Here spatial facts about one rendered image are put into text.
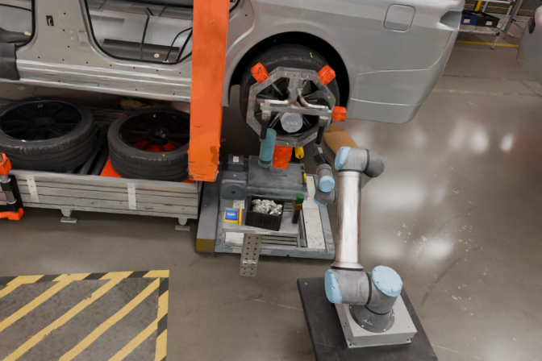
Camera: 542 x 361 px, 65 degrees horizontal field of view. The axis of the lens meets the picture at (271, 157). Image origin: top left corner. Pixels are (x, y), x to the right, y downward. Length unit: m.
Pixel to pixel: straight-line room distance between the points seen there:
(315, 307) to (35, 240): 1.79
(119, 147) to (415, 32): 1.98
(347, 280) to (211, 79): 1.17
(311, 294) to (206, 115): 1.11
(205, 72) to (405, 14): 1.26
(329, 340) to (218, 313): 0.69
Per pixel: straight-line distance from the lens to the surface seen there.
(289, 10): 2.64
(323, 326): 2.32
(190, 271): 2.80
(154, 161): 2.81
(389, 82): 2.94
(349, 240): 2.06
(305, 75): 2.63
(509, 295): 3.40
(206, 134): 2.40
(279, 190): 3.15
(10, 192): 3.07
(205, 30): 2.13
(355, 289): 2.06
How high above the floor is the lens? 2.20
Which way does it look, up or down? 36 degrees down
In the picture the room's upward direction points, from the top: 10 degrees clockwise
